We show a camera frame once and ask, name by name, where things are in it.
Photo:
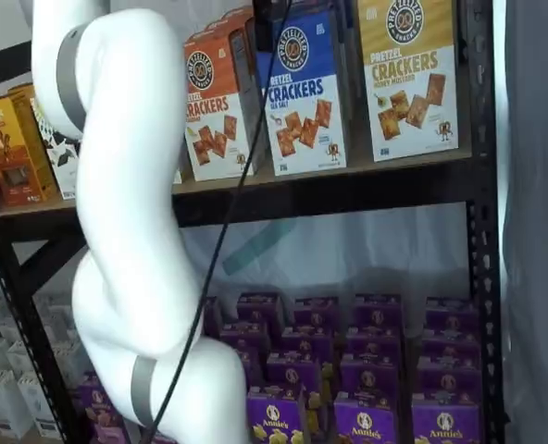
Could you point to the teal tape strip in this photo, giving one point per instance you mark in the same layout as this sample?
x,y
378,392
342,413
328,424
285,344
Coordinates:
x,y
255,250

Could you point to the white box black diamond print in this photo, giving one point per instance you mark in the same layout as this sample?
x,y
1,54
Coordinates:
x,y
63,152

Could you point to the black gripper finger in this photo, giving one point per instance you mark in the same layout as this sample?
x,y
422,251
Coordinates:
x,y
264,23

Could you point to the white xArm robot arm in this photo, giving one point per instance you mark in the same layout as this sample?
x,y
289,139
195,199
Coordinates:
x,y
126,139

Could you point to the gold white pretzel crackers box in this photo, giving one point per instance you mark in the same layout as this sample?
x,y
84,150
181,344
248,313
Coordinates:
x,y
408,92

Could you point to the orange white pretzel crackers box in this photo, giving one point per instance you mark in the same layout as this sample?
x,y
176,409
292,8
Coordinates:
x,y
214,115
237,16

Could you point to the black metal shelf rack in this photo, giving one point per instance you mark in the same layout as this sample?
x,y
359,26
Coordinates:
x,y
348,189

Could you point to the grey curtain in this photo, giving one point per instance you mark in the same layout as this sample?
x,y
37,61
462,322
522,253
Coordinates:
x,y
538,231

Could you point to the purple Annie's snack box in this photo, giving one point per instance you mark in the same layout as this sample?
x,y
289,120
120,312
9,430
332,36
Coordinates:
x,y
260,307
452,312
373,340
276,416
445,425
447,379
371,423
371,377
450,344
100,411
318,310
213,314
378,309
292,372
246,335
306,340

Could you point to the white backdrop sheet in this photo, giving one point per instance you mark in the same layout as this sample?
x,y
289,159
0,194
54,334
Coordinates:
x,y
394,250

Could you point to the orange brown snack box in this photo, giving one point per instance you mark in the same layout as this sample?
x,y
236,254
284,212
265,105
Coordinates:
x,y
21,91
10,152

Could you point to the brown particleboard shelf board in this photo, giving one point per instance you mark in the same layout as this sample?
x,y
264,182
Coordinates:
x,y
38,208

